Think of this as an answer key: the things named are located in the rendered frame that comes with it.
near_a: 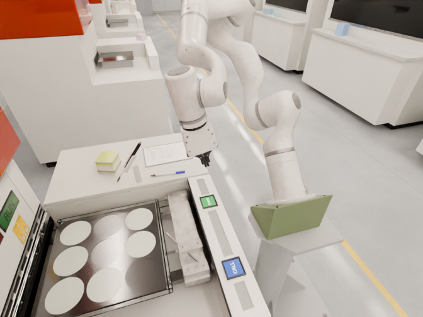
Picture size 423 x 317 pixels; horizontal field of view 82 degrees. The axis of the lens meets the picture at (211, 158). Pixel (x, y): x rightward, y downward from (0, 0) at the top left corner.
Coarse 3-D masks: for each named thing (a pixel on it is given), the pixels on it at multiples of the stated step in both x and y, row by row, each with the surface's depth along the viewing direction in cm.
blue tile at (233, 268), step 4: (232, 260) 71; (236, 260) 71; (224, 264) 70; (228, 264) 70; (232, 264) 70; (236, 264) 70; (228, 268) 69; (232, 268) 69; (236, 268) 69; (240, 268) 69; (228, 272) 68; (232, 272) 68; (236, 272) 68; (240, 272) 68; (228, 276) 67; (232, 276) 67
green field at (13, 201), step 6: (12, 192) 71; (12, 198) 70; (6, 204) 67; (12, 204) 70; (6, 210) 67; (12, 210) 70; (0, 216) 64; (6, 216) 67; (0, 222) 64; (6, 222) 66; (6, 228) 66
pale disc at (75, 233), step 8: (72, 224) 89; (80, 224) 89; (88, 224) 89; (64, 232) 86; (72, 232) 86; (80, 232) 86; (88, 232) 86; (64, 240) 83; (72, 240) 83; (80, 240) 83
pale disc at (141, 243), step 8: (144, 232) 86; (128, 240) 83; (136, 240) 83; (144, 240) 83; (152, 240) 83; (128, 248) 81; (136, 248) 81; (144, 248) 81; (152, 248) 81; (136, 256) 79
